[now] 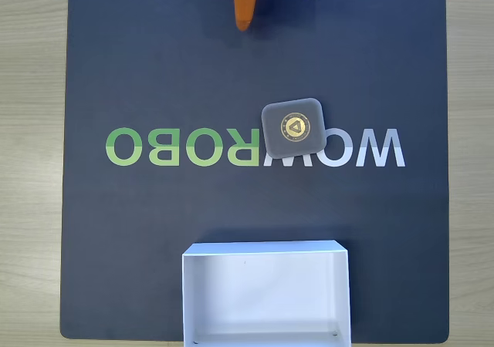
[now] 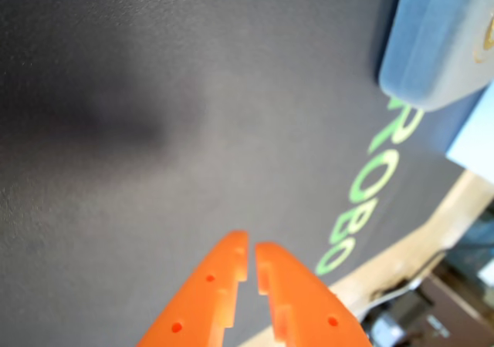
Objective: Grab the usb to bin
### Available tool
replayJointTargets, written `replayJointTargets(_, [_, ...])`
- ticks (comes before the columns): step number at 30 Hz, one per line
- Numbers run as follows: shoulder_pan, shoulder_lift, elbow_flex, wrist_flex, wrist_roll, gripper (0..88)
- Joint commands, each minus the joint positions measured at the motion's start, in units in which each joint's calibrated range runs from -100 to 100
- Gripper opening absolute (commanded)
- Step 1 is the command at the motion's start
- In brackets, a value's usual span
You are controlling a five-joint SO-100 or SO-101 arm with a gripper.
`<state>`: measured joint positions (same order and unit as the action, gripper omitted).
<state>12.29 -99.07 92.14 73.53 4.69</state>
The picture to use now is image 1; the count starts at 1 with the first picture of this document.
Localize grey velvet case gold emblem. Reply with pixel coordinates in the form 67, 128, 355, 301
261, 97, 328, 160

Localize white cardboard box bin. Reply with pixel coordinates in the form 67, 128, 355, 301
181, 240, 353, 347

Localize dark blue WOWROBO mat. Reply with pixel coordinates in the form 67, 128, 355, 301
59, 0, 451, 342

